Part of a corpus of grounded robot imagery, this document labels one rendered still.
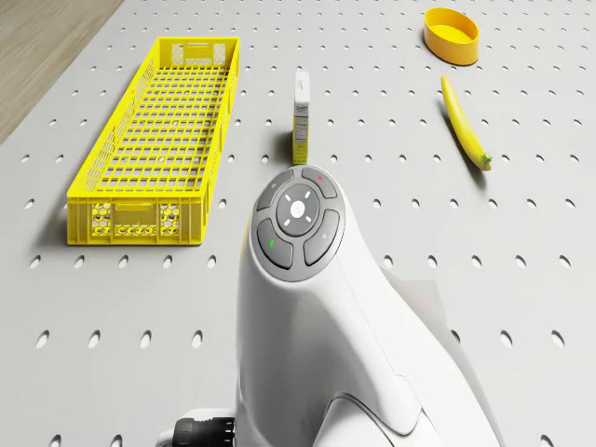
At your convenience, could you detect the yellow basket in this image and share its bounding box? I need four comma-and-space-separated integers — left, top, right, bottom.
66, 35, 242, 247

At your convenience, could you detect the flat-sided can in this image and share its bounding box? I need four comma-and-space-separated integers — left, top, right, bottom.
292, 71, 312, 165

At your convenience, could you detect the banana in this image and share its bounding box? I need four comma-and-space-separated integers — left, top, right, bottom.
440, 74, 494, 172

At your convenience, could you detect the yellow bowl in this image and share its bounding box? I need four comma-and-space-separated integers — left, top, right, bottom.
423, 7, 481, 66

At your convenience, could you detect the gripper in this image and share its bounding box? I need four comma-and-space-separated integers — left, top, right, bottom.
155, 407, 238, 447

